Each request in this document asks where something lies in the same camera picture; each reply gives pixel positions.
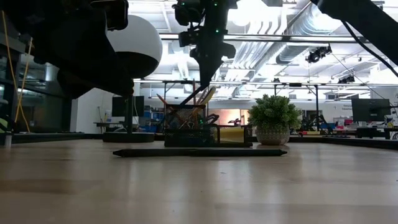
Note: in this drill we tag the white post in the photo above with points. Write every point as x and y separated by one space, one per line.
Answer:
8 140

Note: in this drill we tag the small black monitor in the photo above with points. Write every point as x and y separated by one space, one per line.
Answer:
119 107

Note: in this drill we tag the large black ceiling spotlight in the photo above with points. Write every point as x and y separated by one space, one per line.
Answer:
317 54

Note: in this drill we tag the orange pencil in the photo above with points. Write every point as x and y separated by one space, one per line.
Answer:
194 93
163 101

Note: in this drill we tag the black mesh desk organizer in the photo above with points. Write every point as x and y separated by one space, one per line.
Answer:
186 137

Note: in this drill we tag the black background rig frame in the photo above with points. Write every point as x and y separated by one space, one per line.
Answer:
174 82

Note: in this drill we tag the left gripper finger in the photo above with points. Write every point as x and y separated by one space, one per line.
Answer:
115 81
77 85

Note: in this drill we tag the black aluminium table frame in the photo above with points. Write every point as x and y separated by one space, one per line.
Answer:
62 136

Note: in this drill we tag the white globe table lamp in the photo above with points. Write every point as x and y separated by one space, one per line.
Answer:
143 37

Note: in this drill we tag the black pen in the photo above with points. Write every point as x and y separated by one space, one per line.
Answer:
149 152
248 152
191 96

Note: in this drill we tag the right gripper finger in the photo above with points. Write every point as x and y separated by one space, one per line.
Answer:
205 71
214 68

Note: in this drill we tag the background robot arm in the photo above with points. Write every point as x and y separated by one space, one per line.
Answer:
323 119

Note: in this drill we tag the wide black monitor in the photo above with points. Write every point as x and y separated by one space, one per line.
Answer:
370 109

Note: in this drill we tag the black binder clip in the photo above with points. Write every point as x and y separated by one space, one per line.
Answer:
190 124

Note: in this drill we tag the small black ceiling spotlight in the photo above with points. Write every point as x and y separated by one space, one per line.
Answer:
346 79

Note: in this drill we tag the yellow sticky note pad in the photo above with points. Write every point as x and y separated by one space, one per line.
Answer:
231 134

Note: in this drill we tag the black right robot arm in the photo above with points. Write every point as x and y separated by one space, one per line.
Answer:
367 18

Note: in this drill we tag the green potted plant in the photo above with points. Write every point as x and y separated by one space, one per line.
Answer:
273 115

